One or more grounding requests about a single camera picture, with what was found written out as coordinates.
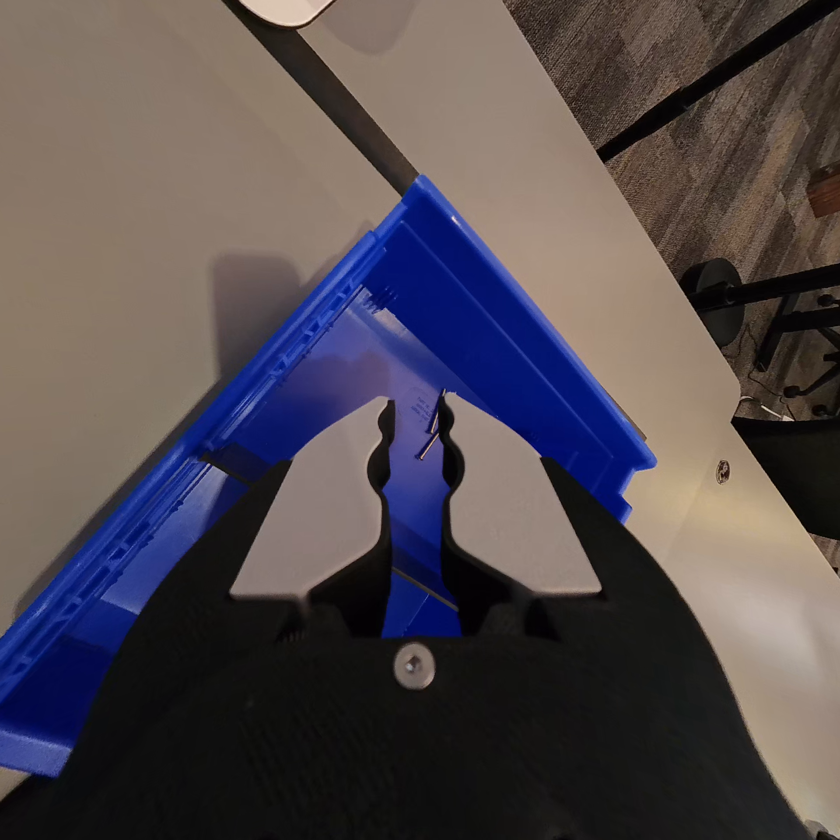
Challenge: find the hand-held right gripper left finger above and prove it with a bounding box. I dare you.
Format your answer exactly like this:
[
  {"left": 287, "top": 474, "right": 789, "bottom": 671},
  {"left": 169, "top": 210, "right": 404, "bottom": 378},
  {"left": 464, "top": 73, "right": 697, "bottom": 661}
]
[{"left": 230, "top": 397, "right": 396, "bottom": 636}]

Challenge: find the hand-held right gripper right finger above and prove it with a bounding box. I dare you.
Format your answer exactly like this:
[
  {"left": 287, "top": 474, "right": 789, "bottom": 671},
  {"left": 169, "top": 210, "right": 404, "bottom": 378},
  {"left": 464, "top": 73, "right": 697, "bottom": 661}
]
[{"left": 438, "top": 394, "right": 605, "bottom": 636}]

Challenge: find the blue plastic parts bin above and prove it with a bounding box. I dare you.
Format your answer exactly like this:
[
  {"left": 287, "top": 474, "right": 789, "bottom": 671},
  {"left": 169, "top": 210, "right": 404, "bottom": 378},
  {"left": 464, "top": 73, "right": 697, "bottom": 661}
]
[{"left": 0, "top": 174, "right": 657, "bottom": 778}]

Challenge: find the tall black chair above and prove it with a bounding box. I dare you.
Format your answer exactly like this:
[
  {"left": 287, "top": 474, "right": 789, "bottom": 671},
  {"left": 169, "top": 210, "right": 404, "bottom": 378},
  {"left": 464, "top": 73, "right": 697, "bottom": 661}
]
[{"left": 730, "top": 412, "right": 840, "bottom": 540}]

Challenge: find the black floor stand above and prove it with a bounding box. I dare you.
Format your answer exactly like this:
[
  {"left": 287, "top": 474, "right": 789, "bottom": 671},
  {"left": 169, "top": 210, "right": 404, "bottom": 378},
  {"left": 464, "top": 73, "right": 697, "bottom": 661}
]
[{"left": 678, "top": 258, "right": 840, "bottom": 349}]

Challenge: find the black swivel office chair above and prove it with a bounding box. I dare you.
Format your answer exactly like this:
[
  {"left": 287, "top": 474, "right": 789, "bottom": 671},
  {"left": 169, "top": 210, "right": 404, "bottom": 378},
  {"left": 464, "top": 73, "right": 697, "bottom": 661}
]
[{"left": 753, "top": 289, "right": 840, "bottom": 418}]

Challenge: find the brown wooden block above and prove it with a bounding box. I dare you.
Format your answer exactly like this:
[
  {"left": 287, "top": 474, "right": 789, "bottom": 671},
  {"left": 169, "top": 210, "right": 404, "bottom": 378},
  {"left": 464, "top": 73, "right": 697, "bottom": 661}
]
[{"left": 809, "top": 167, "right": 840, "bottom": 217}]

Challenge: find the black metal bar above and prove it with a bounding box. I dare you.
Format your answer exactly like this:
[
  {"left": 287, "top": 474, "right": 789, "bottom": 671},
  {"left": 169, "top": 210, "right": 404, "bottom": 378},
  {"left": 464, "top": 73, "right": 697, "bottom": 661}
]
[{"left": 596, "top": 0, "right": 840, "bottom": 163}]

